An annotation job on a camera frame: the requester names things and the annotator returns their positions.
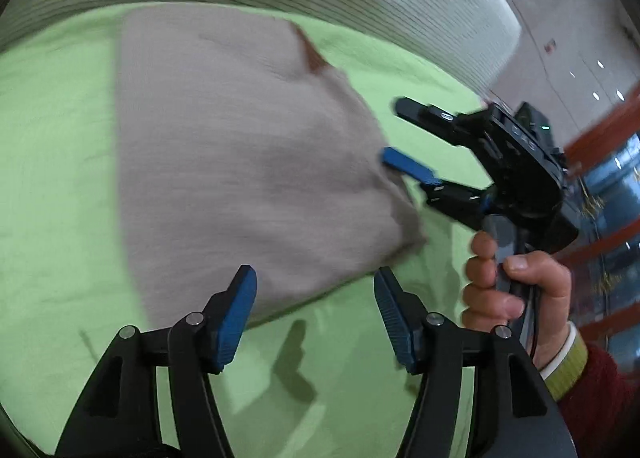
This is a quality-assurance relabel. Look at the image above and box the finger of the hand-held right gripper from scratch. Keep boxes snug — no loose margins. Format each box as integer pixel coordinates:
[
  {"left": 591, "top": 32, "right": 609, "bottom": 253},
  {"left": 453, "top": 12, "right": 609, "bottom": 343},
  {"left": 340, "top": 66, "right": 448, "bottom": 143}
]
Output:
[
  {"left": 382, "top": 148, "right": 496, "bottom": 229},
  {"left": 395, "top": 96, "right": 488, "bottom": 146}
]

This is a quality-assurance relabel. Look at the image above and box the person's right hand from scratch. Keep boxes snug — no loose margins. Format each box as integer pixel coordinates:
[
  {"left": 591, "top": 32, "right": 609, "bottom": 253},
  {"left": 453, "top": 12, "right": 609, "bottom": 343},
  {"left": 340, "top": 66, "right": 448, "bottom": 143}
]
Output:
[{"left": 462, "top": 230, "right": 573, "bottom": 371}]

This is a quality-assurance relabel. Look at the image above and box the person's right forearm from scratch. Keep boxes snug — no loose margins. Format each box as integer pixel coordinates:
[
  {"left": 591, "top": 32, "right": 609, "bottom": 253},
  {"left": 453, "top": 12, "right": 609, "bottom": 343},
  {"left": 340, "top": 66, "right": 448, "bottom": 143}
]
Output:
[{"left": 537, "top": 320, "right": 636, "bottom": 458}]

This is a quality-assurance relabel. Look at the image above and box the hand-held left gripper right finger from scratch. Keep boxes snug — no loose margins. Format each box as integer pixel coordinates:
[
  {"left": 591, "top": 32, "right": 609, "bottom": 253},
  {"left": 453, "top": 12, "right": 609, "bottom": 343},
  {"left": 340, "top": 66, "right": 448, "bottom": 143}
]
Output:
[{"left": 374, "top": 267, "right": 578, "bottom": 458}]

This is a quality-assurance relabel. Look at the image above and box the red framed glass door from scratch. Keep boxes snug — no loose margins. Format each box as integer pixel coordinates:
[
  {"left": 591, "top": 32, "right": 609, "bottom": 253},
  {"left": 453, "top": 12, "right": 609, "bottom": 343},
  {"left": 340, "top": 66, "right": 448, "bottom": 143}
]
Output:
[{"left": 565, "top": 92, "right": 640, "bottom": 339}]

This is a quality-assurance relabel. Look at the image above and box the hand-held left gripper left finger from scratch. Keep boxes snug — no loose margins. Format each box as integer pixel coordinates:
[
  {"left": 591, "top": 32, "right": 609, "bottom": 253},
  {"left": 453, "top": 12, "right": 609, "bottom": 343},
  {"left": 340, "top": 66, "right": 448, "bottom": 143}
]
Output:
[{"left": 54, "top": 265, "right": 258, "bottom": 458}]

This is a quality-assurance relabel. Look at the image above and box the beige patterned knit sweater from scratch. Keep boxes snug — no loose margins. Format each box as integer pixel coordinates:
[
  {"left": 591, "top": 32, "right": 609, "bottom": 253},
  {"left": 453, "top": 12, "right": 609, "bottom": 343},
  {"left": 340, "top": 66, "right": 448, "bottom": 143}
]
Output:
[{"left": 115, "top": 2, "right": 428, "bottom": 331}]

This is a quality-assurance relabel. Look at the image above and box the green bed sheet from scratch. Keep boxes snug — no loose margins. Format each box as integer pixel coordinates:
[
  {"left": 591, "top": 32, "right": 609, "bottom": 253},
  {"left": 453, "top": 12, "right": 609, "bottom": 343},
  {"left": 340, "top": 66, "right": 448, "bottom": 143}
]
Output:
[{"left": 0, "top": 2, "right": 496, "bottom": 456}]

